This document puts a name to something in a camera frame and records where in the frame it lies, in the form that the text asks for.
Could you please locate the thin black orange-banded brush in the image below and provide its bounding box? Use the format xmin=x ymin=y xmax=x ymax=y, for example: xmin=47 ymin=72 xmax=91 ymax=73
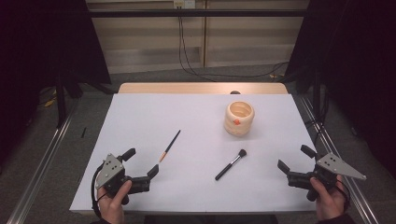
xmin=158 ymin=129 xmax=182 ymax=164

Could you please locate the black wall cable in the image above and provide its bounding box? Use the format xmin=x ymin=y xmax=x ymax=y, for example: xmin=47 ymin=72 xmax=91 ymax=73
xmin=177 ymin=7 xmax=290 ymax=79
xmin=179 ymin=17 xmax=218 ymax=83

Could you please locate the person's right hand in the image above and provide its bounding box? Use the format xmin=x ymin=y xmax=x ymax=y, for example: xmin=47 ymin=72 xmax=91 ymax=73
xmin=309 ymin=175 xmax=347 ymax=222

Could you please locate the black curtain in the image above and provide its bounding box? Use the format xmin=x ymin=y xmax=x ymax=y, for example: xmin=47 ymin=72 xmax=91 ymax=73
xmin=284 ymin=0 xmax=396 ymax=178
xmin=0 ymin=0 xmax=112 ymax=157

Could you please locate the yellow floor tag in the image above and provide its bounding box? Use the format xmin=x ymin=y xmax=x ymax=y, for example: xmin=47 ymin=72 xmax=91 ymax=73
xmin=44 ymin=96 xmax=59 ymax=108

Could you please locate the cream ribbed holder cup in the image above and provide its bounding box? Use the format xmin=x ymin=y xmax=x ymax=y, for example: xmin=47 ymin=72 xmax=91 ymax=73
xmin=223 ymin=100 xmax=256 ymax=137

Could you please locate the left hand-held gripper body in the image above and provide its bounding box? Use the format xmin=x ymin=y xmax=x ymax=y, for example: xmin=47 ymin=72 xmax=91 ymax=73
xmin=94 ymin=153 xmax=151 ymax=206

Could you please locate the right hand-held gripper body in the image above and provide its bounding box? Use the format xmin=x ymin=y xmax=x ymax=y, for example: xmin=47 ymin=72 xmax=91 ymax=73
xmin=287 ymin=152 xmax=368 ymax=203

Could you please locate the person's left hand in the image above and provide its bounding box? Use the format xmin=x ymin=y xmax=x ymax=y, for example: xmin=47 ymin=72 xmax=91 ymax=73
xmin=96 ymin=179 xmax=134 ymax=224

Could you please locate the black stand post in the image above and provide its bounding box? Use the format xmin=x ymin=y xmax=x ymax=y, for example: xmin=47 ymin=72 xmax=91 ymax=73
xmin=55 ymin=73 xmax=68 ymax=129
xmin=312 ymin=68 xmax=321 ymax=118

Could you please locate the black makeup brush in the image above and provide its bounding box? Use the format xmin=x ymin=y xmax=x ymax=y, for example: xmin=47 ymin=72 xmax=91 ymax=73
xmin=214 ymin=148 xmax=248 ymax=182

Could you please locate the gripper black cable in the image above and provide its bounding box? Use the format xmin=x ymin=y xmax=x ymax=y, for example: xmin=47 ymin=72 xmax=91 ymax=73
xmin=337 ymin=181 xmax=352 ymax=210
xmin=91 ymin=162 xmax=108 ymax=218

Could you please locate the white wall outlet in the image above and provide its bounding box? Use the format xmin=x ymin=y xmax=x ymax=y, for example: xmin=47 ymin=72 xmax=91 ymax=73
xmin=173 ymin=0 xmax=196 ymax=9

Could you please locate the aluminium floor rail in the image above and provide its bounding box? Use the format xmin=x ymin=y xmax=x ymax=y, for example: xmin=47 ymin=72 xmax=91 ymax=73
xmin=298 ymin=96 xmax=380 ymax=224
xmin=6 ymin=99 xmax=82 ymax=224

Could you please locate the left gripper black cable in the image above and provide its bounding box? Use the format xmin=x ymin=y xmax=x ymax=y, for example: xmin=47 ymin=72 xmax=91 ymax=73
xmin=91 ymin=162 xmax=108 ymax=218

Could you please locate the black horizontal frame bar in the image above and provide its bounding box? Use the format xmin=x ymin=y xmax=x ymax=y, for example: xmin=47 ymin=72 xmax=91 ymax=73
xmin=88 ymin=8 xmax=307 ymax=18

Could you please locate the person's dark clothing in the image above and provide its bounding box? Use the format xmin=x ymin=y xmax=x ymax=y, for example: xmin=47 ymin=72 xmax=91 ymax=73
xmin=143 ymin=214 xmax=279 ymax=224

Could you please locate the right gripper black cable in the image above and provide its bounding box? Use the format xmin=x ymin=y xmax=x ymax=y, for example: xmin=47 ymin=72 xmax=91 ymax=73
xmin=337 ymin=181 xmax=352 ymax=210

